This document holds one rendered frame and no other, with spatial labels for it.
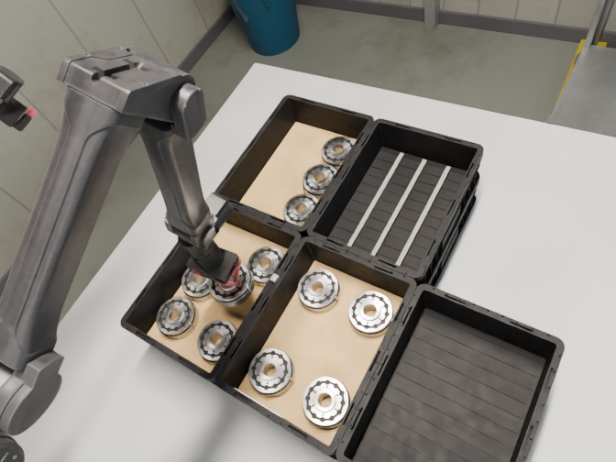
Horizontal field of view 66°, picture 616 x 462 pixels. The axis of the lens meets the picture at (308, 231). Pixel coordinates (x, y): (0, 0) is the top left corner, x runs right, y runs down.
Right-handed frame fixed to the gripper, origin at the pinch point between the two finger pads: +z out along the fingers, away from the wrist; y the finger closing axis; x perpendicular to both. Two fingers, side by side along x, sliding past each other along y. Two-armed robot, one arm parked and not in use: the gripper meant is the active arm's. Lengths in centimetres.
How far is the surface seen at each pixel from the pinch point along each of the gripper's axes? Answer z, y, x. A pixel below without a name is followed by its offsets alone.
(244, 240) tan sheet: 13.5, 10.1, -15.9
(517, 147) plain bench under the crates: 26, -48, -77
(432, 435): 16, -52, 11
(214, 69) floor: 90, 146, -154
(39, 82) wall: 30, 167, -68
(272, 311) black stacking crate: 8.9, -9.8, 0.8
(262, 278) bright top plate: 11.1, -1.9, -6.7
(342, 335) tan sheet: 14.6, -26.1, -1.3
